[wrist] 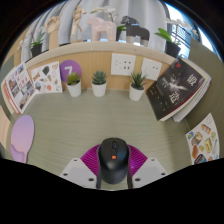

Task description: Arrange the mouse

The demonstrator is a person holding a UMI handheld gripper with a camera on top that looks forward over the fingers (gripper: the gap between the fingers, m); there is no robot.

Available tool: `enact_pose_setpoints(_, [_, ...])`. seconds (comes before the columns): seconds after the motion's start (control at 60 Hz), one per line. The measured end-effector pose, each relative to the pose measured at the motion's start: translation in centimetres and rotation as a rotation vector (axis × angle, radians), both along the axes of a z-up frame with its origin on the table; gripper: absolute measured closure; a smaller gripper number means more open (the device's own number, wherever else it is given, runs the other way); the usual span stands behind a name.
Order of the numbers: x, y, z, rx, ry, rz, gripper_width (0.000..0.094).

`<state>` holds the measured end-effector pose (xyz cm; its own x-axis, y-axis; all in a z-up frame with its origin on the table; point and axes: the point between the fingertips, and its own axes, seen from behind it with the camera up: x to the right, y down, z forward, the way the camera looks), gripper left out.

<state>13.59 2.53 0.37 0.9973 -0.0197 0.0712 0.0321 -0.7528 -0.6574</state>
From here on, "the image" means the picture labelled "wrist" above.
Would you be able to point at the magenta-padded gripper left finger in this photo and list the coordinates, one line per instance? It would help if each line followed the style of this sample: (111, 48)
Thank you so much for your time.
(77, 170)

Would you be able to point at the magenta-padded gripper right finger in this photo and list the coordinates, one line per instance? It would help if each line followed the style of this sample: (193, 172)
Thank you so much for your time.
(150, 170)

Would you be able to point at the black computer mouse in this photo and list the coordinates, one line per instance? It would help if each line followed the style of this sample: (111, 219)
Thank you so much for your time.
(113, 163)

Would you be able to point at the purple mouse pad with wrist rest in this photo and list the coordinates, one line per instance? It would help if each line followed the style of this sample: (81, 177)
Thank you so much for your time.
(22, 136)

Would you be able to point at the colourful food sticker sheet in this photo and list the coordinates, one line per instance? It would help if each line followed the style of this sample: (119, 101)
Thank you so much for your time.
(203, 141)

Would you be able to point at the spiky succulent in white pot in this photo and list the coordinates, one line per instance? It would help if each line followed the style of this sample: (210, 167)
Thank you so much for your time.
(136, 93)

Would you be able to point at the small succulent in white pot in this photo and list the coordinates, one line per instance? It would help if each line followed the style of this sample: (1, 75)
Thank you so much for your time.
(99, 89)
(74, 89)

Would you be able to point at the black hardcover book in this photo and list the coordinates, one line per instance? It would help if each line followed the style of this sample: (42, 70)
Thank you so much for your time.
(173, 90)

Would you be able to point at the beige booklet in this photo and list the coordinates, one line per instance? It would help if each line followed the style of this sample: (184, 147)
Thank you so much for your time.
(3, 128)

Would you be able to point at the white sticker sheet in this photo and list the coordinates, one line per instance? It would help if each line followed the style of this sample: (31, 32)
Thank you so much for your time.
(46, 78)

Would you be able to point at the red and white magazine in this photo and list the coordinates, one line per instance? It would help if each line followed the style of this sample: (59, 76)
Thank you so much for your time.
(20, 86)

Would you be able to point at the round purple number sticker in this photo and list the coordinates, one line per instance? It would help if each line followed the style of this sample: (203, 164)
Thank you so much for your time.
(69, 68)

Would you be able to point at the dark grey horse figurine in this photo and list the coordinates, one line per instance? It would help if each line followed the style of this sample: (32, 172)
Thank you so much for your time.
(133, 29)

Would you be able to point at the pink horse figurine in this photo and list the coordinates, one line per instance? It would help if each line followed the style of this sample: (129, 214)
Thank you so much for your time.
(101, 28)

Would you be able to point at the wooden artist mannequin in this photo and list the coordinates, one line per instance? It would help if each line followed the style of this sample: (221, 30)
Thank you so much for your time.
(77, 18)

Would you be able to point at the light grey curtain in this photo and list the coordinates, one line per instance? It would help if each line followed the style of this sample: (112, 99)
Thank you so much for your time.
(140, 11)

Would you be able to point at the white wall socket panel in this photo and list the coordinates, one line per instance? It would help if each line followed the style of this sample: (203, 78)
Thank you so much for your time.
(123, 64)
(151, 69)

